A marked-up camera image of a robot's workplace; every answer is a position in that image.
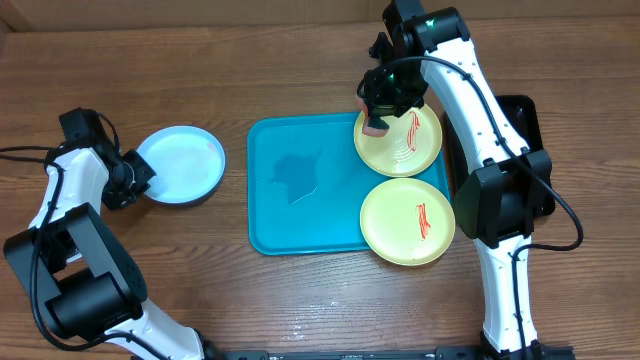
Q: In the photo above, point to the yellow-green plate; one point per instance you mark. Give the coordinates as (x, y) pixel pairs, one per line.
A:
(407, 222)
(411, 145)

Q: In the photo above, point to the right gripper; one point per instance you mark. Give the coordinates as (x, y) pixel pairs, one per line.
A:
(382, 107)

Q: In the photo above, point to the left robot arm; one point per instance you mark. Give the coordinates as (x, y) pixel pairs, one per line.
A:
(83, 286)

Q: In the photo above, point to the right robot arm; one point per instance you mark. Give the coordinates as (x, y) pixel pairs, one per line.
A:
(507, 181)

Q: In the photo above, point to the light blue plate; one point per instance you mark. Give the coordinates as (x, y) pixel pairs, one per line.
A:
(189, 164)

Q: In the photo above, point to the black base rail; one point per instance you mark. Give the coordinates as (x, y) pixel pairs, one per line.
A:
(350, 354)

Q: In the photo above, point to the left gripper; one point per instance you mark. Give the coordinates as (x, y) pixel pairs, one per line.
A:
(144, 172)

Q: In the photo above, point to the teal plastic tray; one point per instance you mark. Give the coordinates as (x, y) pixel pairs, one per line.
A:
(306, 185)

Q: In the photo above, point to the black plastic tray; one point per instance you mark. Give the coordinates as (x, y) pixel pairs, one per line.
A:
(521, 114)

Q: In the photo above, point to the red and green sponge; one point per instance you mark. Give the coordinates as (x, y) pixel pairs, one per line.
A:
(365, 129)

